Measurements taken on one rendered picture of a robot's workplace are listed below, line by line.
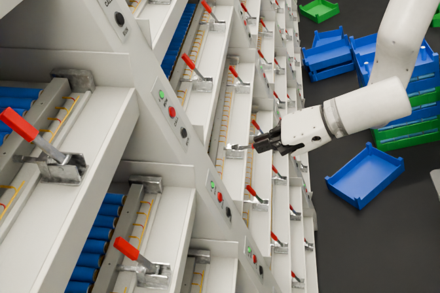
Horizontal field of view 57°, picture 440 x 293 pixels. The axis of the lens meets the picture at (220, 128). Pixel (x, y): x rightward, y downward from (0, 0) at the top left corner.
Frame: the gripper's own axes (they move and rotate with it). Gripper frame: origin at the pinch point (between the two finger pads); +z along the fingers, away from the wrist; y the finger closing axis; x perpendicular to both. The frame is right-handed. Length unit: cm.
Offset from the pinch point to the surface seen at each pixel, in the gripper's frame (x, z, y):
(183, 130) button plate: 25.7, 0.2, -23.0
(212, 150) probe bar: 4.1, 11.1, -1.7
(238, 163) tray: -1.0, 7.0, -2.8
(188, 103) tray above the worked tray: 20.2, 6.4, -5.7
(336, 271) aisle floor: -92, 14, 22
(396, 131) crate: -86, -24, 84
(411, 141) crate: -96, -29, 84
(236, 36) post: 8.7, 6.2, 42.6
